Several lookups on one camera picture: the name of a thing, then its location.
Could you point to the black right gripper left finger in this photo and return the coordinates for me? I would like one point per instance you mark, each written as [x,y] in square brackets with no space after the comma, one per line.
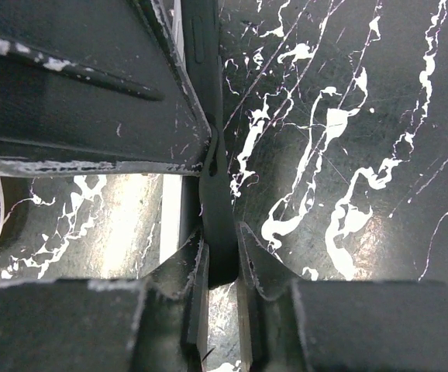
[155,323]

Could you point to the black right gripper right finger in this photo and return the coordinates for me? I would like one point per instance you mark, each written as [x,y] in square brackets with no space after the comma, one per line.
[288,323]

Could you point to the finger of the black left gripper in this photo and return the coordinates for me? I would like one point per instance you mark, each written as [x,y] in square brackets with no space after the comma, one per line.
[95,87]

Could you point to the black smartphone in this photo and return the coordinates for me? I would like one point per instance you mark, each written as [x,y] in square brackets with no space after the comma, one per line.
[172,183]

